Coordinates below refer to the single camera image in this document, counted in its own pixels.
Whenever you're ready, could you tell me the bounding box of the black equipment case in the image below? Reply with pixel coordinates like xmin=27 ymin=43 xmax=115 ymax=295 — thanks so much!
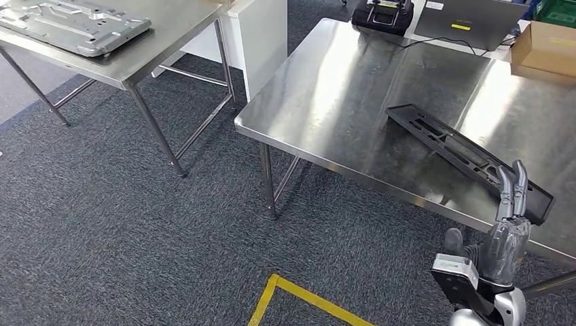
xmin=350 ymin=0 xmax=415 ymax=37

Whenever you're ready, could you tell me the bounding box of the white cabinet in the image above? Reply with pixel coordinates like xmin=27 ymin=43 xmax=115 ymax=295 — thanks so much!
xmin=150 ymin=0 xmax=289 ymax=103

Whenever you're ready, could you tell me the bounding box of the black plastic plate bracket part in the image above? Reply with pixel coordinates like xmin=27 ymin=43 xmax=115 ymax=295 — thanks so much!
xmin=384 ymin=103 xmax=555 ymax=227

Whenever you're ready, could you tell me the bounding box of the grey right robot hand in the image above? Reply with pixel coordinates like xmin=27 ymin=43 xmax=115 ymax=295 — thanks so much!
xmin=443 ymin=160 xmax=533 ymax=287

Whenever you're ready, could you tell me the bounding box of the steel workbench table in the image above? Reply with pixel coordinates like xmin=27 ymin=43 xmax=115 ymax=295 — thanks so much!
xmin=234 ymin=17 xmax=576 ymax=300

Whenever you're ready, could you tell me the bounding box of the yellow floor tape square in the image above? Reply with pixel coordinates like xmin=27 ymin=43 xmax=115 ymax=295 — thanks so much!
xmin=247 ymin=273 xmax=376 ymax=326

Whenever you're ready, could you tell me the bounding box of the green plastic crate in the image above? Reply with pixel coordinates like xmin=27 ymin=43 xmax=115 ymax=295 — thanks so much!
xmin=533 ymin=0 xmax=576 ymax=29

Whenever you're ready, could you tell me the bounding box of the grey laptop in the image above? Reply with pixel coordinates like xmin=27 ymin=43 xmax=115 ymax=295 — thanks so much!
xmin=414 ymin=0 xmax=530 ymax=52

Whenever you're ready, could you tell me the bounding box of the grey stamped metal plate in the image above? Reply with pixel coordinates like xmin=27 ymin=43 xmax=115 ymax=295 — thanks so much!
xmin=0 ymin=0 xmax=153 ymax=58

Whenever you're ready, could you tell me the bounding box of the black laptop cable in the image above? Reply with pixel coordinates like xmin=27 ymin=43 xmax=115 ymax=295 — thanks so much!
xmin=395 ymin=35 xmax=489 ymax=57

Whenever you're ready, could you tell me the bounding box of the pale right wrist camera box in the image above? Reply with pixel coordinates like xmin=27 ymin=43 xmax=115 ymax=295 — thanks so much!
xmin=429 ymin=253 xmax=482 ymax=311

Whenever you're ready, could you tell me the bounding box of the brown cardboard box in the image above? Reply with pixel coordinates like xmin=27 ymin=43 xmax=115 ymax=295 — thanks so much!
xmin=510 ymin=20 xmax=576 ymax=86

